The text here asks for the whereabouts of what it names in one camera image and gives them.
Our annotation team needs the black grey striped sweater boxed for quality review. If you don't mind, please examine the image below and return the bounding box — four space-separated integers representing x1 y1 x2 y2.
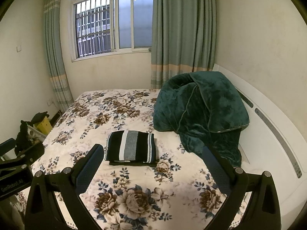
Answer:
105 130 157 163

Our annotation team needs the black clothes pile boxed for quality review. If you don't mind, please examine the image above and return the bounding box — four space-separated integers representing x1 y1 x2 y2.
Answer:
15 111 50 156

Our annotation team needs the yellow box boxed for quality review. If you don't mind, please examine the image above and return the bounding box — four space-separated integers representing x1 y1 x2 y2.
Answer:
34 116 53 136

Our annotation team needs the white bed headboard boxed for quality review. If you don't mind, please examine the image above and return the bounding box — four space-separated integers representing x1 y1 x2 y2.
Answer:
213 64 306 229

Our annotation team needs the floral bed blanket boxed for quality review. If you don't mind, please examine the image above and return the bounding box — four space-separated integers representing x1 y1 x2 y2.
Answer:
14 89 250 230

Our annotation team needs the black folded garment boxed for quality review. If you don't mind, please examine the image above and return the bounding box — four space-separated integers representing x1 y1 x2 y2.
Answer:
109 161 157 167

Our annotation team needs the dark green plush blanket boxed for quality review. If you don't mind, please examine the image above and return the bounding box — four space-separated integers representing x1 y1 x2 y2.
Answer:
153 71 250 167

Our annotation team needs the green curtain left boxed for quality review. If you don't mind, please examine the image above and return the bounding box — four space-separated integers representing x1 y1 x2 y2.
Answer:
43 0 73 112

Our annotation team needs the green curtain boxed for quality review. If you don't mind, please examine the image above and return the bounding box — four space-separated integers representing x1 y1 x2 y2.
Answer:
151 0 217 89
43 0 73 112

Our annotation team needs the window with metal grille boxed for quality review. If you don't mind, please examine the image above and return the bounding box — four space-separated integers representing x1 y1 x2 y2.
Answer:
72 0 153 60

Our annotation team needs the green curtain right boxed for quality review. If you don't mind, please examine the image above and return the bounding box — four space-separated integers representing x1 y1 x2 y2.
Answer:
151 0 217 89

